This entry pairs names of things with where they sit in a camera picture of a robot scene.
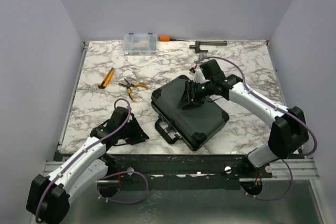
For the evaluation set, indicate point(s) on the yellow utility knife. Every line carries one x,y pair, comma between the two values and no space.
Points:
107,79

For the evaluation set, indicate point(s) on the black T-handle tool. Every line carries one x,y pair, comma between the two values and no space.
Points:
198,43

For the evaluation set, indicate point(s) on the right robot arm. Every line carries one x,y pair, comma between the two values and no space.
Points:
287,125

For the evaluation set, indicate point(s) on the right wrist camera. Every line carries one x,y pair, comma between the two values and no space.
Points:
196,75

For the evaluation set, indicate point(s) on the yellow black pliers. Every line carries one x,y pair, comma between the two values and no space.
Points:
128,85

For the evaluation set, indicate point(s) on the black poker set case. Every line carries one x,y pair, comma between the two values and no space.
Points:
195,126

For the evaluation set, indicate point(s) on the clear plastic organizer box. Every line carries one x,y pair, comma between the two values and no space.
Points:
140,44

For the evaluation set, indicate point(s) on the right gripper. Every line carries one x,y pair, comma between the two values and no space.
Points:
189,98

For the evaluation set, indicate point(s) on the orange handled screwdriver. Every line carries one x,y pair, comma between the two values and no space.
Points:
167,39

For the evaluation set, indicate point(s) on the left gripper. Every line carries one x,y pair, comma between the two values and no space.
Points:
139,135

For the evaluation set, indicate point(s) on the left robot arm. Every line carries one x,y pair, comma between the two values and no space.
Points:
50,196

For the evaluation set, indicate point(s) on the black mounting rail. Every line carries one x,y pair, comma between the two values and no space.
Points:
181,172

